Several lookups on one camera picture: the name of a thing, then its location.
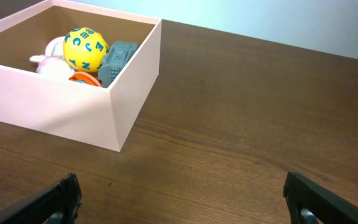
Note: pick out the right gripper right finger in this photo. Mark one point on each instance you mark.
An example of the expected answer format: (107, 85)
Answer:
(309, 202)

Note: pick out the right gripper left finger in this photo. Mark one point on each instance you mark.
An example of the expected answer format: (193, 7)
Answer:
(58, 203)

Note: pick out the orange ribbed round toy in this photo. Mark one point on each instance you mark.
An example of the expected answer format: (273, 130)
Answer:
(83, 77)

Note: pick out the white duck toy pink hat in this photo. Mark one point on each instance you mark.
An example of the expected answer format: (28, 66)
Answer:
(52, 63)

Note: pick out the yellow ball with blue letters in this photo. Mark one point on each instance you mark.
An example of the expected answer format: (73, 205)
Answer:
(84, 49)

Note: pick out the grey and yellow toy truck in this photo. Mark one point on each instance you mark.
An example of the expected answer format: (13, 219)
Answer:
(116, 59)

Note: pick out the pink cardboard box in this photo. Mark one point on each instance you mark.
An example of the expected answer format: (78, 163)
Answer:
(94, 115)

